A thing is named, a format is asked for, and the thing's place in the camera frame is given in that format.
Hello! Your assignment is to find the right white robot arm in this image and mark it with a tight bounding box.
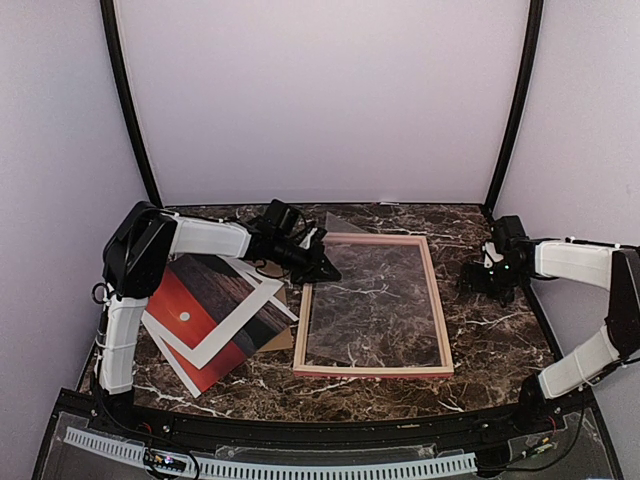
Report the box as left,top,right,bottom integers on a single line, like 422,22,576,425
458,215,639,434

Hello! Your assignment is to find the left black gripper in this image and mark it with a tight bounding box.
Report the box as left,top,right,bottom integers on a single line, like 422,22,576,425
272,236,342,286

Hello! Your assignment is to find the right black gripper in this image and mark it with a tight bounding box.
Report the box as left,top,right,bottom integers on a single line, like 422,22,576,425
456,258,528,303

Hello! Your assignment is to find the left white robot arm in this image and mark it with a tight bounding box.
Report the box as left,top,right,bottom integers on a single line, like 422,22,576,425
93,199,342,396

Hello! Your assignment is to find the brown cardboard backing board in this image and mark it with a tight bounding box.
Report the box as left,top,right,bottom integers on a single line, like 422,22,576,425
259,261,294,353

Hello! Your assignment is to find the black front rail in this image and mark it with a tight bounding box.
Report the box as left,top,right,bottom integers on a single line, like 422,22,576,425
33,390,622,479

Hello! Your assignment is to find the grey slotted cable duct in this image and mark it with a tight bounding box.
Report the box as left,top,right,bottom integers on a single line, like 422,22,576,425
63,425,477,480

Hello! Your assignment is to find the right black corner post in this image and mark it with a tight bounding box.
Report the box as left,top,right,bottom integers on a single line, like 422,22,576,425
482,0,544,217

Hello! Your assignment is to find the light wooden picture frame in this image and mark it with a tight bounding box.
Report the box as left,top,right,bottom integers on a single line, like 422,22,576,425
292,231,455,377

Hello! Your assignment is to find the white photo mat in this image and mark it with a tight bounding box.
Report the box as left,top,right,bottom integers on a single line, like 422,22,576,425
149,257,300,371

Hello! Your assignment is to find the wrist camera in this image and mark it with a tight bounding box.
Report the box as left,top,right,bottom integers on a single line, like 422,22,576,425
481,241,504,268
298,226,327,250

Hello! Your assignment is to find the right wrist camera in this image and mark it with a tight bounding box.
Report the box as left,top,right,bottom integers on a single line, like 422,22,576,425
481,241,504,268

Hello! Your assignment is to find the left black corner post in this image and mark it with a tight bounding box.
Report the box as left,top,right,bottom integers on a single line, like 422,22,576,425
99,0,163,207

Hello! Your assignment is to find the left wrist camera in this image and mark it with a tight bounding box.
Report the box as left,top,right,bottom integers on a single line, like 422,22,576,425
298,226,327,250

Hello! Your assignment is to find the black corner post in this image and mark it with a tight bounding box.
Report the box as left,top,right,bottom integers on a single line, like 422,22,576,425
482,0,544,217
99,0,163,207

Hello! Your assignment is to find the small circuit board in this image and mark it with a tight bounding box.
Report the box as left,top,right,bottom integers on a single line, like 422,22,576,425
143,449,187,472

